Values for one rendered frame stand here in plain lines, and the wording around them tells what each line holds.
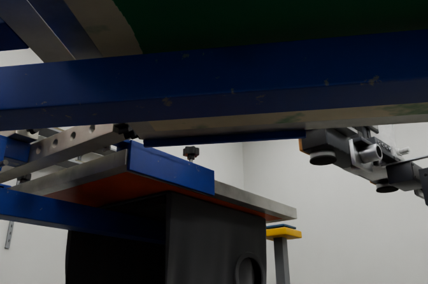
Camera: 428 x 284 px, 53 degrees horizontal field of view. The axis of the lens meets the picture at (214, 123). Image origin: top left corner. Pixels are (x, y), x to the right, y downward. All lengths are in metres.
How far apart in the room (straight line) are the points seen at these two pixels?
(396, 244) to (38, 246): 3.21
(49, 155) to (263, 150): 4.60
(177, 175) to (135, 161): 0.13
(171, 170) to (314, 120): 0.43
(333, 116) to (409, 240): 3.92
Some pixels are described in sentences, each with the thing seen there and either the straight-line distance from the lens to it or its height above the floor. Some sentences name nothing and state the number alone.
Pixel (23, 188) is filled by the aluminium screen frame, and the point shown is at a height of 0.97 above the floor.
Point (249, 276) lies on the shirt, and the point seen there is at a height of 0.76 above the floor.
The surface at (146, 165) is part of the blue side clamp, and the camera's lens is 0.99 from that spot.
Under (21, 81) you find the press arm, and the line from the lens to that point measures 0.55.
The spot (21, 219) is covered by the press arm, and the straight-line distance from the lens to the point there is 1.13.
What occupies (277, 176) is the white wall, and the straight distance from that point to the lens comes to 5.32.
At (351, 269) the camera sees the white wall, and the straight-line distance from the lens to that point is 4.78.
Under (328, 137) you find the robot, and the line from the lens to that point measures 1.20.
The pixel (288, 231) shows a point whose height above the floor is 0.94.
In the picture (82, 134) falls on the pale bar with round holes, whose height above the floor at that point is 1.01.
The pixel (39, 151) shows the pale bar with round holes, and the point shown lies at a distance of 1.13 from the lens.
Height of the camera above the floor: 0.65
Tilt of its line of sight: 24 degrees up
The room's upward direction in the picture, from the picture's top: 1 degrees counter-clockwise
